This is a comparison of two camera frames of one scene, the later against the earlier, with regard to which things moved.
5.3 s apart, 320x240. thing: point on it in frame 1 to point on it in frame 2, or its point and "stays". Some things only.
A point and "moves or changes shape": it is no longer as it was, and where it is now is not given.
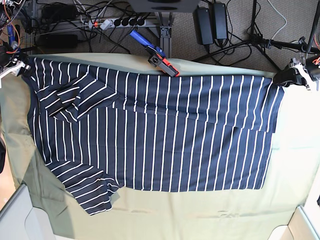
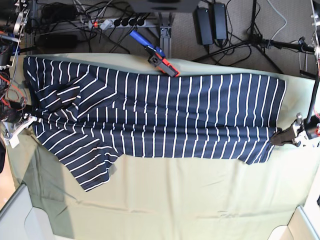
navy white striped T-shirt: [106, 131] moves or changes shape
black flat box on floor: [58, 41] stays
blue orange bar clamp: [157, 58] stays
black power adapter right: [220, 21] stays
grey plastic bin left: [19, 220] stays
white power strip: [105, 24] stays
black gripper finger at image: [288, 77] to [284, 137]
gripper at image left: [8, 54] to [11, 111]
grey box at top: [164, 6] stays
